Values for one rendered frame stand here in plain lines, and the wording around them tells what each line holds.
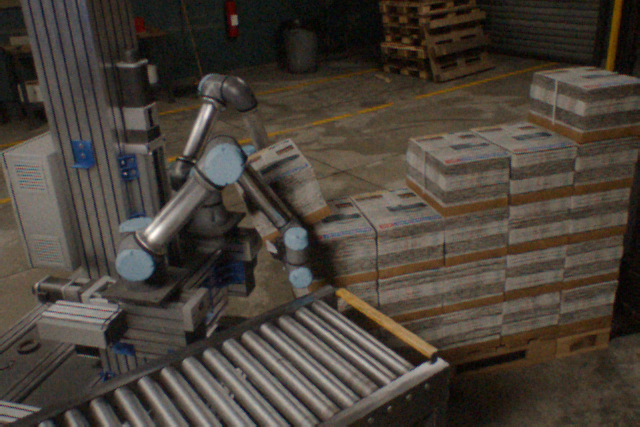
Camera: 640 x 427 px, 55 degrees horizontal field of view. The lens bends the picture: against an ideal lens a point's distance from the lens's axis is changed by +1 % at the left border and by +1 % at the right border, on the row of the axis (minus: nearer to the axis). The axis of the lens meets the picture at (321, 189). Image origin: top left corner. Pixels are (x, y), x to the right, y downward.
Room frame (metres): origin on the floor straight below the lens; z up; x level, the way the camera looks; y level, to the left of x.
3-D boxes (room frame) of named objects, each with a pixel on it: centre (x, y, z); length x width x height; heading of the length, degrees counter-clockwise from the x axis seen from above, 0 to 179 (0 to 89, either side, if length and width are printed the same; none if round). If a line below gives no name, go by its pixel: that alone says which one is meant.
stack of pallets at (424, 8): (9.12, -1.73, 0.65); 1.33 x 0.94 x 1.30; 129
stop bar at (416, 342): (1.57, -0.17, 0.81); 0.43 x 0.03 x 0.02; 35
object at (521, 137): (2.50, -0.86, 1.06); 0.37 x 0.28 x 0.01; 15
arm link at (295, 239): (1.84, 0.09, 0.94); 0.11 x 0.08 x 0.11; 10
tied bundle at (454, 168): (2.44, -0.57, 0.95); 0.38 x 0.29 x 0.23; 15
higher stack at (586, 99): (2.58, -1.15, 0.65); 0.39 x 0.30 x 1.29; 14
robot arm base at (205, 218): (2.34, 0.47, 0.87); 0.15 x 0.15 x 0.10
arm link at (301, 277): (1.83, 0.09, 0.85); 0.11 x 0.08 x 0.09; 15
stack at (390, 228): (2.40, -0.45, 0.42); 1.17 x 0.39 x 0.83; 104
